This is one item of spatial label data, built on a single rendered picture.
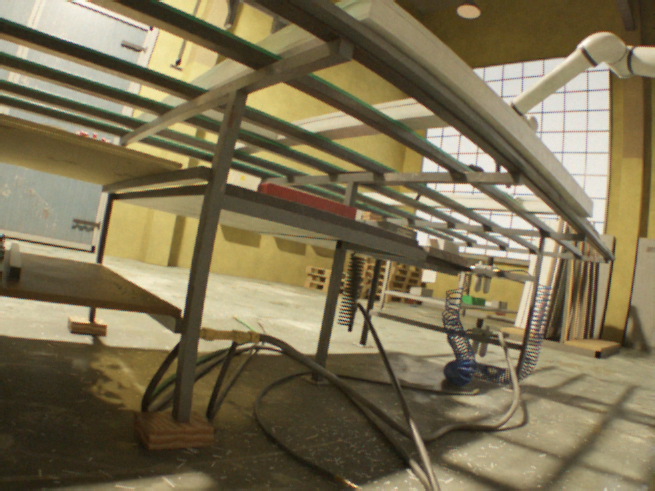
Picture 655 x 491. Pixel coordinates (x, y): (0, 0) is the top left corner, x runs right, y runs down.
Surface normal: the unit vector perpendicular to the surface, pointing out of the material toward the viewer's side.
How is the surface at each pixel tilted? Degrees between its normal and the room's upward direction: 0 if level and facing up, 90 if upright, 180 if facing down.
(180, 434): 90
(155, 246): 90
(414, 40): 90
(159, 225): 90
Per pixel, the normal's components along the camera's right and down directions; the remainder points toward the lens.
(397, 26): 0.66, 0.11
